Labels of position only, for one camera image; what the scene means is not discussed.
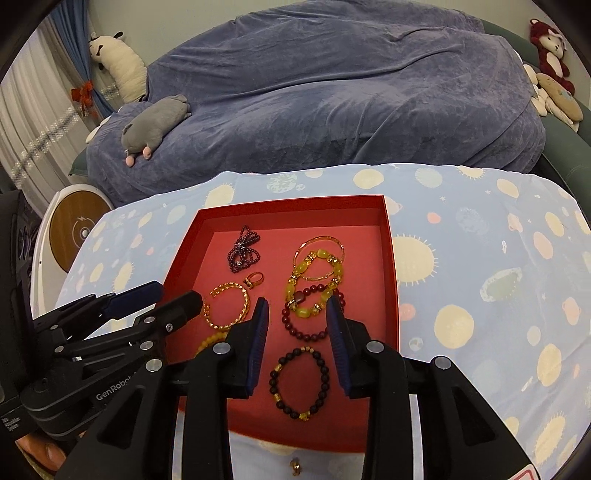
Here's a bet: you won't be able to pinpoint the beige spotted plush toy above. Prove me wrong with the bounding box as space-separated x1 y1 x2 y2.
524 65 585 134

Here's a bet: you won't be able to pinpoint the white device with wooden disc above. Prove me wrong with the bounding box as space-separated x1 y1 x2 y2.
32 182 112 278

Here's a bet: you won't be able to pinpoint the blue-grey velvet blanket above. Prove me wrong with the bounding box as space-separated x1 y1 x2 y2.
85 0 548 208

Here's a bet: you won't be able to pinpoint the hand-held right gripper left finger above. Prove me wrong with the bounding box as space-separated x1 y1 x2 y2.
58 296 271 480

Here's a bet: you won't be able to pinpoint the red ribbon bow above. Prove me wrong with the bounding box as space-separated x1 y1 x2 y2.
70 79 95 116

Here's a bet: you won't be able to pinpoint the red cardboard box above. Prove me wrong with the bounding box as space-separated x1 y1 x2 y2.
163 195 402 455

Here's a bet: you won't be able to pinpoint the thin gold bangle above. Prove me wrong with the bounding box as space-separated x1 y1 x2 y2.
294 235 346 282

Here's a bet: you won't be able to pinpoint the gold cuff bangle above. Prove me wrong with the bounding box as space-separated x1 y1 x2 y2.
202 281 251 330

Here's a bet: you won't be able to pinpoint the dark red plush toy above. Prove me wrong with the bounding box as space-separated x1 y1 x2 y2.
529 18 576 95

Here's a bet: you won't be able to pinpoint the grey plush mouse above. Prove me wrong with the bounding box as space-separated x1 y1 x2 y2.
121 95 192 167

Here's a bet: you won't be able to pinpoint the white sheer curtain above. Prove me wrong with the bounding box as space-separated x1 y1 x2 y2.
0 18 100 190

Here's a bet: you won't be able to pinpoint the white plush toy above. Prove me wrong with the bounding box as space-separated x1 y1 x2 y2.
89 31 148 104

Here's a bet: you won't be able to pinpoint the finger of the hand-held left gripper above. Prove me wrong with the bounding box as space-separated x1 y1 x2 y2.
69 291 204 365
34 281 165 344

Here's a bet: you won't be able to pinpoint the blue curtain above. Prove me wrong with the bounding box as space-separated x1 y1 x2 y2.
48 0 121 121

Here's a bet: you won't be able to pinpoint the yellow stone bracelet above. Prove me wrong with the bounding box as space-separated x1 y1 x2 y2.
283 249 346 320

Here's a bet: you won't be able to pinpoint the light blue printed sheet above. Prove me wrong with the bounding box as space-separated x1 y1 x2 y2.
53 164 591 480

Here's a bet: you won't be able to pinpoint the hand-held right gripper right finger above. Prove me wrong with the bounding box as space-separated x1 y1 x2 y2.
324 295 539 480

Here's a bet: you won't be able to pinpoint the dark red bead bracelet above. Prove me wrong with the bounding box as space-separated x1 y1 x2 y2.
281 285 346 341

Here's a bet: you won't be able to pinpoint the black bead bracelet gold charms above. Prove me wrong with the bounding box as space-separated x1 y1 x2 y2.
269 348 329 422

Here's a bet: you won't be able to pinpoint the yellow bead bracelet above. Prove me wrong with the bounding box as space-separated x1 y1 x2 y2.
194 330 232 358

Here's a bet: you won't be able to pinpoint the dark purple bead necklace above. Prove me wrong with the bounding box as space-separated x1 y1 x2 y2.
226 225 262 273

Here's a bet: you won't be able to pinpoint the person's left hand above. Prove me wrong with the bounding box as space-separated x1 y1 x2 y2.
16 427 90 478

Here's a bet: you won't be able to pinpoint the dark green bed frame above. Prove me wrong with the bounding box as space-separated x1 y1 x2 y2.
480 18 591 199

